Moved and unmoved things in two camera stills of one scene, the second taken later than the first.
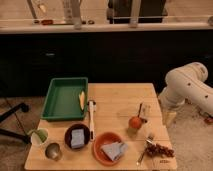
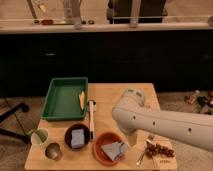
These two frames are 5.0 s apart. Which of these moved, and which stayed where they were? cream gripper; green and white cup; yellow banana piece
Moved: cream gripper
Stayed: green and white cup; yellow banana piece
